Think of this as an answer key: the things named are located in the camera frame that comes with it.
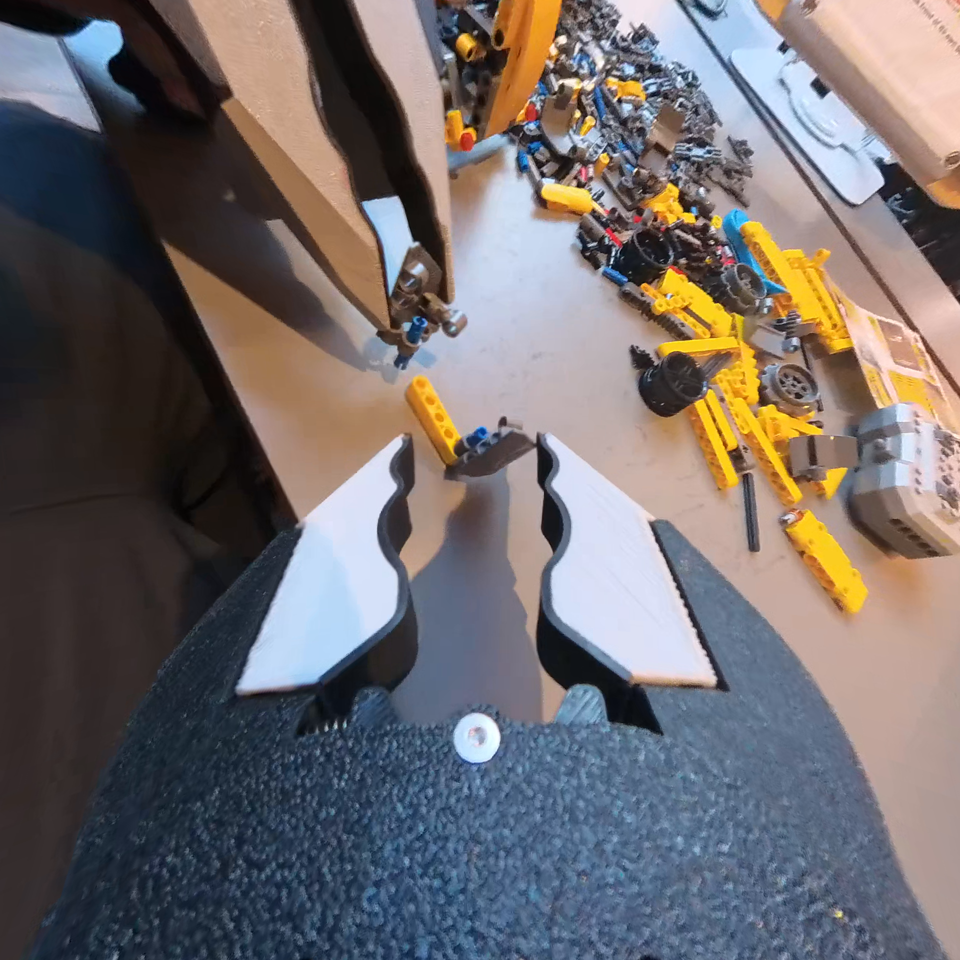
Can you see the black toy wheel rim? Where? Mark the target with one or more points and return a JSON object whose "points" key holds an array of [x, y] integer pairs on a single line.
{"points": [[646, 251]]}

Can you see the grey desk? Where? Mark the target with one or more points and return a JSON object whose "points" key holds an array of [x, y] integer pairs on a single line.
{"points": [[562, 337]]}

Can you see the black spoked toy wheel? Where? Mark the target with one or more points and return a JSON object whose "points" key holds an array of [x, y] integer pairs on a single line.
{"points": [[675, 382]]}

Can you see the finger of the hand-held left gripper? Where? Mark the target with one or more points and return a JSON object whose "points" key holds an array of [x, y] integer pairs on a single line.
{"points": [[420, 112], [285, 150]]}

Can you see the grey toy panel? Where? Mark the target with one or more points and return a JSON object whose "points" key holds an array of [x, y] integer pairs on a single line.
{"points": [[821, 454]]}

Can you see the white monitor stand base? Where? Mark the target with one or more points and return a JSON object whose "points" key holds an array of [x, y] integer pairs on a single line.
{"points": [[817, 127]]}

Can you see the pile of small toy parts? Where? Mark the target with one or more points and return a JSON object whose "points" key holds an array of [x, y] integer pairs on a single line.
{"points": [[637, 135]]}

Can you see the small black toy connector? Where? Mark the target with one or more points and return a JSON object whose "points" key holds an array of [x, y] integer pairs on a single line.
{"points": [[639, 354]]}

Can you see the black toy axle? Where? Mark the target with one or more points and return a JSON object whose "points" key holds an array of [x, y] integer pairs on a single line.
{"points": [[750, 514]]}

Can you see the grey toy plate with blue pins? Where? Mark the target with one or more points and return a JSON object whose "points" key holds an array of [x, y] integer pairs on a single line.
{"points": [[420, 300]]}

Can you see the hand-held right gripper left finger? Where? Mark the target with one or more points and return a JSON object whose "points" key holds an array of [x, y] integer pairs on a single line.
{"points": [[322, 600]]}

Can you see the yellow curved toy panel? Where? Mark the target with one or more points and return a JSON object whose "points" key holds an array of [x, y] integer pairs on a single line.
{"points": [[570, 199]]}

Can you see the small grey toy connector piece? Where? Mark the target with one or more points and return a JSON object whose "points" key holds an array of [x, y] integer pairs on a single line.
{"points": [[491, 450]]}

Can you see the yellow toy vehicle model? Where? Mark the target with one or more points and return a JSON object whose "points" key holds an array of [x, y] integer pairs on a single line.
{"points": [[525, 67]]}

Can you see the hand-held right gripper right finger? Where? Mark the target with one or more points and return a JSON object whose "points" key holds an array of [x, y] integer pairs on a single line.
{"points": [[626, 600]]}

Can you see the short yellow toy beam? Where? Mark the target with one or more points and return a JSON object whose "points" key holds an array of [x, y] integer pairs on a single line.
{"points": [[433, 420]]}

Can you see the tan cardboard box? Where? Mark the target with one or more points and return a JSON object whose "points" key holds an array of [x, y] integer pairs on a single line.
{"points": [[877, 75]]}

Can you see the grey toy hub block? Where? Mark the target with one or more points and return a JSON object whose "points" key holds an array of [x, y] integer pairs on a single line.
{"points": [[907, 487]]}

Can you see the blue curved toy panel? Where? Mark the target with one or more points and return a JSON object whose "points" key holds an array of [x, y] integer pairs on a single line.
{"points": [[739, 229]]}

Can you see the grey toy wheel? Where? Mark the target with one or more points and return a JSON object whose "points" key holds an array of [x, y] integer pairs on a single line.
{"points": [[791, 386], [742, 289]]}

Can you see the long yellow holed toy block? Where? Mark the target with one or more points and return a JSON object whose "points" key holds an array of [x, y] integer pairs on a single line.
{"points": [[825, 559]]}

